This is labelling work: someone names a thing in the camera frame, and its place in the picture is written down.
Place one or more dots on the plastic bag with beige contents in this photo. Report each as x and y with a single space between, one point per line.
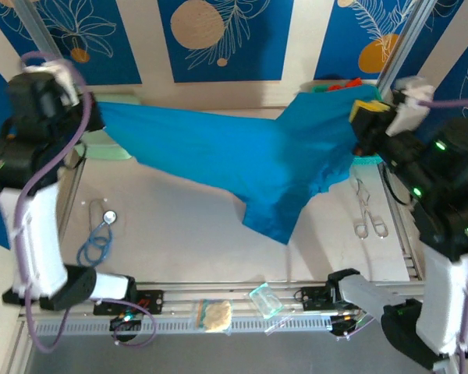
216 313

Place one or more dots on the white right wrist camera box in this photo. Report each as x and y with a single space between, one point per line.
407 117

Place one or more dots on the mint green zip case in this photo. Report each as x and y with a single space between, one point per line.
101 150

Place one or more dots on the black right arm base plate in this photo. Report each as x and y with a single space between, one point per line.
314 300

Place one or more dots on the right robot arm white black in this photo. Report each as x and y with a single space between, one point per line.
444 304

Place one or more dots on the clear empty plastic bag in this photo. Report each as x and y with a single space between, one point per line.
281 323

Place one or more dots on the aluminium frame rail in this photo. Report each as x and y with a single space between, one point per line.
218 290

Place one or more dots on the blue t-shirt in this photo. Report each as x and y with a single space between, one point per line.
218 148

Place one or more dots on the aluminium frame post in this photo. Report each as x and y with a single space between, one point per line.
35 23
409 39

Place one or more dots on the teal plastic basket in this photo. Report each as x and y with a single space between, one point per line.
364 159

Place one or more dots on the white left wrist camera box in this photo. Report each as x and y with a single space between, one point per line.
62 78

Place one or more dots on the blue stethoscope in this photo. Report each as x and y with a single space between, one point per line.
109 217

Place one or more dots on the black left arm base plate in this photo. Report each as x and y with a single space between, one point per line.
152 302

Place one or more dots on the orange-red t-shirt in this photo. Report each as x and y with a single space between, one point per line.
353 82

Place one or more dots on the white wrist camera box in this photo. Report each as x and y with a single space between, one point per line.
407 117
62 78

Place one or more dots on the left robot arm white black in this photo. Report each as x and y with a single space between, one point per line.
35 233

